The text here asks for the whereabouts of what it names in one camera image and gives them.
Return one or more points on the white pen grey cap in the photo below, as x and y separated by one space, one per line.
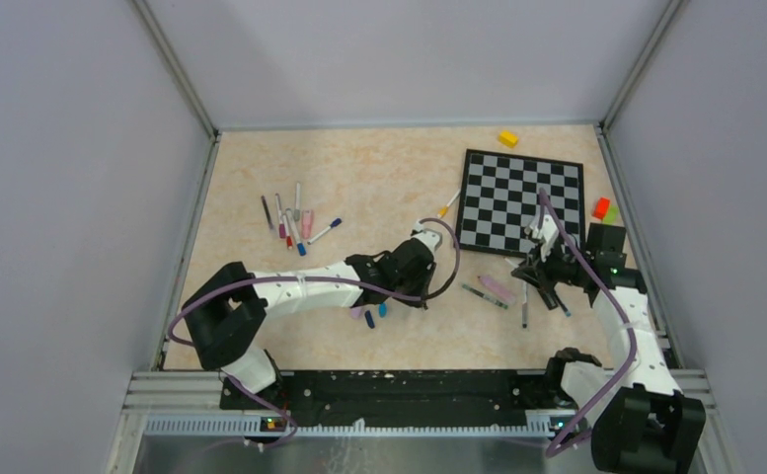
297 202

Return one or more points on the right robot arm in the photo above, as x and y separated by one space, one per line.
639 418

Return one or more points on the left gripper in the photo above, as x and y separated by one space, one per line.
425 277

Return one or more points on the black white chessboard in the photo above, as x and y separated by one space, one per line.
499 197

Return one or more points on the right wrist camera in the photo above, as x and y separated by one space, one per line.
543 231

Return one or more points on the white marker dark blue cap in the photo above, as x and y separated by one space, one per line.
524 306

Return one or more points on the yellow block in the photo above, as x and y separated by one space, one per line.
508 138

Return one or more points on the red block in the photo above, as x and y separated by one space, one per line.
601 208

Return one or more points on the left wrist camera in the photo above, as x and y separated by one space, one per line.
430 238

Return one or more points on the black marker blue cap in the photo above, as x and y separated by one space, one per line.
550 298

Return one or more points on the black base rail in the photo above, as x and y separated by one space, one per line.
416 398

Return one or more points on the green curved block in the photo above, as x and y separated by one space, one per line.
611 215

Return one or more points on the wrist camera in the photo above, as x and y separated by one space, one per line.
543 231
430 238

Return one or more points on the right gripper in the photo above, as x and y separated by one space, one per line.
532 276

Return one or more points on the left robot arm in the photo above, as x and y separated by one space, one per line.
225 314

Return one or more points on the green gel pen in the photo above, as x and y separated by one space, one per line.
487 297

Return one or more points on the pink highlighter pen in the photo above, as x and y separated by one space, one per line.
499 290

